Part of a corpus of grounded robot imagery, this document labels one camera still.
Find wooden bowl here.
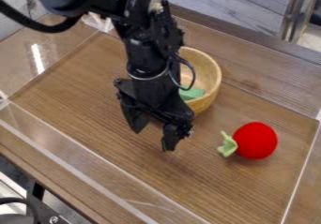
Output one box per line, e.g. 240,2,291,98
180,47,223,115

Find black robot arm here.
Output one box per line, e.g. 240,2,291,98
41,0,195,151

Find clear acrylic corner bracket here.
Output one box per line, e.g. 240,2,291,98
82,12,114,33

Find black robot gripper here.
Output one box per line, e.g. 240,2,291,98
116,3,193,152

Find red plush fruit green leaves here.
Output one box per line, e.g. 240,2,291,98
217,122,279,159

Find green rectangular block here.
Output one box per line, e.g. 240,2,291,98
180,87,207,101

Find black cable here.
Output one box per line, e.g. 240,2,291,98
0,199,35,217

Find metal table leg background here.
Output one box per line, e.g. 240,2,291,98
280,0,316,43

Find clear acrylic tray wall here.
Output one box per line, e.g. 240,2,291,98
0,93,211,224

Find black table frame bracket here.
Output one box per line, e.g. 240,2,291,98
27,182,70,224

